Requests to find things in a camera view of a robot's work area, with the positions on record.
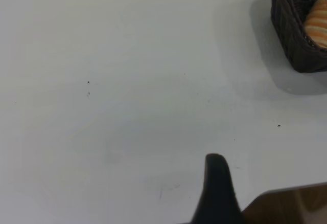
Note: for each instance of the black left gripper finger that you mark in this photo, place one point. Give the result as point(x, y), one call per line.
point(217, 196)

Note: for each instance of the dark brown wicker basket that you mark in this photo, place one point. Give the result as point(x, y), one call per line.
point(286, 29)

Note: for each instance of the orange striped bread roll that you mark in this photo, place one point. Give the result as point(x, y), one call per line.
point(318, 22)

